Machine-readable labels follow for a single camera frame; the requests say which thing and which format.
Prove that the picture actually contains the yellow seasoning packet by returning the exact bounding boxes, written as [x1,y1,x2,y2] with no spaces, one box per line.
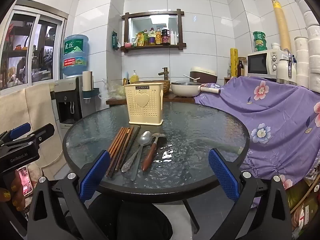
[132,32,145,47]

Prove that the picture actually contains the tall stack of yellow cups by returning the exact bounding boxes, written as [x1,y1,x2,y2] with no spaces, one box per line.
[272,0,292,52]

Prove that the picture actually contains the bunch of wooden chopsticks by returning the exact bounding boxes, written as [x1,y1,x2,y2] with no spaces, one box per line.
[106,126,135,178]

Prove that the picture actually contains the yellow green sack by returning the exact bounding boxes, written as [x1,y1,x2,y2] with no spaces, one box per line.
[287,187,320,230]

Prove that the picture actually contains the white paper cup tube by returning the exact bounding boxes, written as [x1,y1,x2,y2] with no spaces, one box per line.
[82,70,94,92]

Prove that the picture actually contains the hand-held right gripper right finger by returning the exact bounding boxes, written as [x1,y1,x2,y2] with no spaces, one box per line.
[209,148,293,240]

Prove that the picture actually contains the stacks of white paper bowls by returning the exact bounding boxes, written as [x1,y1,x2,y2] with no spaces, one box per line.
[287,0,320,93]

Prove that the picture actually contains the cream plastic utensil holder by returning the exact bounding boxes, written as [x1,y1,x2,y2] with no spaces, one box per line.
[124,82,164,125]

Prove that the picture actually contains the smartphone with pink screen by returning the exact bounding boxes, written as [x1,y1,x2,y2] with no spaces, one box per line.
[15,166,34,197]

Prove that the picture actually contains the bronze faucet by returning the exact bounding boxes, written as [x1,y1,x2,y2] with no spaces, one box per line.
[158,67,169,82]

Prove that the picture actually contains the green hanging packet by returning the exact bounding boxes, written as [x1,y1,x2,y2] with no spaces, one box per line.
[112,31,121,51]

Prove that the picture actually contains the yellow wrap roll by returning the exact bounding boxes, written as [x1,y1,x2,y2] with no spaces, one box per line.
[230,48,239,78]

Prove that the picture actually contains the clear plastic bag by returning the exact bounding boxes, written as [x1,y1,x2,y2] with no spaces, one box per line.
[101,80,125,99]

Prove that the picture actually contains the person's black trousers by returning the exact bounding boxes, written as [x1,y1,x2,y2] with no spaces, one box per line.
[87,195,173,240]

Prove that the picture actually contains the dark chopstick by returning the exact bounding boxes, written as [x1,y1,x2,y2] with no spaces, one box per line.
[132,144,145,181]
[110,126,141,178]

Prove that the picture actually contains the person's left hand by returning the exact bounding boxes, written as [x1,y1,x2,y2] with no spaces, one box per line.
[0,177,26,208]

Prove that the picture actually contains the white microwave oven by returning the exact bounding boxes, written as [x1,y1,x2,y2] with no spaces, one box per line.
[247,49,288,77]

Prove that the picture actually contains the dark soy sauce bottle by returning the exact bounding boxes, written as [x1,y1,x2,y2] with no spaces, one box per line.
[161,26,171,45]

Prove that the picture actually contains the beige cloth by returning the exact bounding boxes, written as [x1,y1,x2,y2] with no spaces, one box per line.
[0,84,66,173]

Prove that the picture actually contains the brown white rice cooker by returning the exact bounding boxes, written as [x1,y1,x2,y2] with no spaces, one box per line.
[189,67,217,84]

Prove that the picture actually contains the grey water dispenser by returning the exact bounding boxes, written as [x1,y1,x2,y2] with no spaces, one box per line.
[50,76,84,130]

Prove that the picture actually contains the teal wall holder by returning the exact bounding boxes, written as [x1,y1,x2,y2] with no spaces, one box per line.
[82,88,100,101]

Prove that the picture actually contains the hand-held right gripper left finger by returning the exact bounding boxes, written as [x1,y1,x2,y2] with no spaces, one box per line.
[27,150,112,240]

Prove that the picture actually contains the sliding aluminium window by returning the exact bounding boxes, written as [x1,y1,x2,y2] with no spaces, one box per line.
[0,0,68,91]

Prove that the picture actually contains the dark wooden wall shelf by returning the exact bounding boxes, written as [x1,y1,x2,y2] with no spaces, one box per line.
[122,9,187,53]

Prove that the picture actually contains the cream pot with glass lid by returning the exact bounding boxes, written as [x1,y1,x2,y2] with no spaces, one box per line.
[171,80,222,98]

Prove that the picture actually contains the white thermos kettle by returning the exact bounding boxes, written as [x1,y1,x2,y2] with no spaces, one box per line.
[276,51,298,84]

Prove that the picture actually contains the woven pattern basin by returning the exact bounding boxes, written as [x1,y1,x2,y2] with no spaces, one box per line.
[131,80,171,96]

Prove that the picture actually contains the blue water jug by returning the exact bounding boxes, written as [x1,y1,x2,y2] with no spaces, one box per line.
[62,34,89,78]

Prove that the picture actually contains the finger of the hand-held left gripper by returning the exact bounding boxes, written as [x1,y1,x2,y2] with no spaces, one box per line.
[0,123,55,158]
[0,122,32,145]

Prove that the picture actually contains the purple floral cloth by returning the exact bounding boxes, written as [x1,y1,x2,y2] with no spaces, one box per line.
[194,76,320,205]

